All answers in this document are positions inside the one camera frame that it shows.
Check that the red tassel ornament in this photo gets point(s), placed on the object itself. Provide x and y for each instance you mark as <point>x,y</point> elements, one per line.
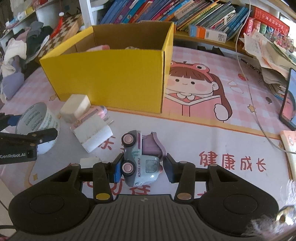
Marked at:
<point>58,27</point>

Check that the white bookshelf frame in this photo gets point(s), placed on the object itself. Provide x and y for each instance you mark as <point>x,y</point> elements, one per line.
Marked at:
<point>93,11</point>

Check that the yellow cardboard box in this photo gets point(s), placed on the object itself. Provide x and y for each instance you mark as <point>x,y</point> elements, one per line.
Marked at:
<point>132,75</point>

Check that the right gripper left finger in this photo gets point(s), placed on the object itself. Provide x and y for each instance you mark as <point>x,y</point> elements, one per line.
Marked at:
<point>115,169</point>

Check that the black smartphone standing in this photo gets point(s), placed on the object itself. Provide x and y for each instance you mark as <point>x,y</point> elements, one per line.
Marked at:
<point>287,111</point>

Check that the grey pink toy truck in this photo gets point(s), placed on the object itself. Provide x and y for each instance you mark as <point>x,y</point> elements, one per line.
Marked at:
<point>142,157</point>

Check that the red book box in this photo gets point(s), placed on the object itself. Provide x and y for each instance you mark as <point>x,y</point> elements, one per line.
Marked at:
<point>261,20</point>

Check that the beige eraser block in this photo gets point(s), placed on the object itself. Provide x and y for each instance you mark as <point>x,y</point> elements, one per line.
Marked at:
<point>75,107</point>

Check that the row of leaning books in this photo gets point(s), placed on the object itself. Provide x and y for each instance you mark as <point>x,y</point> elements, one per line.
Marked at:
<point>217,15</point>

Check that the pile of clothes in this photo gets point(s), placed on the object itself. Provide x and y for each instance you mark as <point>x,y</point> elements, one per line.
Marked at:
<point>20,51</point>

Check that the stack of papers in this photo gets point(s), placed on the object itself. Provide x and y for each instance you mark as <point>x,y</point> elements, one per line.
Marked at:
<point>274,62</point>

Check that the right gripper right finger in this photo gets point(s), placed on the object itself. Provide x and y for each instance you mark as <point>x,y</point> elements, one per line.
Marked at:
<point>171,168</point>

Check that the wooden chess board box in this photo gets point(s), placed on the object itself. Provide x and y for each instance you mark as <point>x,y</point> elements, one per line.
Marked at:
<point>70,27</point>

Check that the white tape roll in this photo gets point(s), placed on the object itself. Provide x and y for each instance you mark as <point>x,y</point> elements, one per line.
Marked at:
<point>36,118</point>

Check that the white pink charger box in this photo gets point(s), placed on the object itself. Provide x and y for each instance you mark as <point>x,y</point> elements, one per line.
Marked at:
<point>92,129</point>

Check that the orange white small box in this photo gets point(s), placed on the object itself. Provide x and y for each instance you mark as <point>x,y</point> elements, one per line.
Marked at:
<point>207,34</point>

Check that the pink plush pig toy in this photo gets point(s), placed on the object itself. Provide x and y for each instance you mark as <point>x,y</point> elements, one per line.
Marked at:
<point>98,48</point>

